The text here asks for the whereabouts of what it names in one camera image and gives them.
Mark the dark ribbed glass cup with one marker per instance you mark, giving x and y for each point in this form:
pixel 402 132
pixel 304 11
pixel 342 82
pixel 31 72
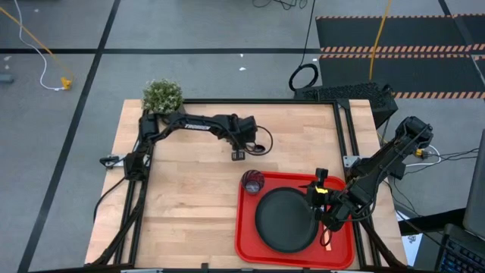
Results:
pixel 252 182

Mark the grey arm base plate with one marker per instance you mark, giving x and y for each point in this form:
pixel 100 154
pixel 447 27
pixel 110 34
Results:
pixel 117 161
pixel 349 161

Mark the yellow tape tag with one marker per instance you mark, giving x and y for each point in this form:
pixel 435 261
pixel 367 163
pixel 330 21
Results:
pixel 321 190

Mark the red plastic tray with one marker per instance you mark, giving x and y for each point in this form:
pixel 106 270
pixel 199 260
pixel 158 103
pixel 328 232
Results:
pixel 250 250

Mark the grey monitor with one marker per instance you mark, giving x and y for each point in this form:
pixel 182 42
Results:
pixel 477 189

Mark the black aluminium table frame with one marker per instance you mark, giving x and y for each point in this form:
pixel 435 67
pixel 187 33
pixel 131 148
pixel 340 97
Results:
pixel 288 101

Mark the white paper sheet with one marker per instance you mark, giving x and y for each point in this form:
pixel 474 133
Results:
pixel 411 242

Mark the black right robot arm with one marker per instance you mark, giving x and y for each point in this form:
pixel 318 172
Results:
pixel 382 159

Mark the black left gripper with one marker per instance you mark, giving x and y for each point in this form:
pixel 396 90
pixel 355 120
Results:
pixel 240 142

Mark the black keyboard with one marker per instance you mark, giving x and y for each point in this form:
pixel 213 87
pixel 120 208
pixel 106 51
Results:
pixel 462 254

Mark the black computer tower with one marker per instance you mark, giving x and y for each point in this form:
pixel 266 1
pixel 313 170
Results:
pixel 348 95

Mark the black mat with striped edges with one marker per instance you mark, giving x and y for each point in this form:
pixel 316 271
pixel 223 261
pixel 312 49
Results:
pixel 401 34

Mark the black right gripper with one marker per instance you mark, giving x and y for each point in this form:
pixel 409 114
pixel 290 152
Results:
pixel 331 208

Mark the small potted green plant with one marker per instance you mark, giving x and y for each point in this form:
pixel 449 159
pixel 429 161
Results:
pixel 162 95

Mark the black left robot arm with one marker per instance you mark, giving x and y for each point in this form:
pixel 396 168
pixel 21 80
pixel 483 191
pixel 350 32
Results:
pixel 197 125

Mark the black round plate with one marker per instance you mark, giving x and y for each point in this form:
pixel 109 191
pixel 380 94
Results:
pixel 284 221

